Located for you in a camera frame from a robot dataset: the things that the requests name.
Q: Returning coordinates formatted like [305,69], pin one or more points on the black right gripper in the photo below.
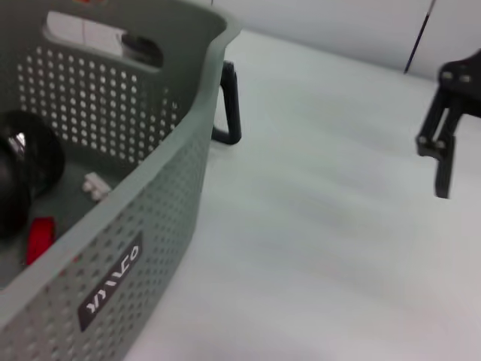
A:
[466,86]

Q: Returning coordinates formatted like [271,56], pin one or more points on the white two-stud plate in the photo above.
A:
[95,186]

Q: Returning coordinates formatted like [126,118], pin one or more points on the dark red long brick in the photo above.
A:
[39,240]

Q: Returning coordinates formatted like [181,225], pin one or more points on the glass teacup with black sleeve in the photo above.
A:
[26,161]

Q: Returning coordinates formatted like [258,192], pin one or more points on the grey-green perforated storage bin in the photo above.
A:
[169,188]

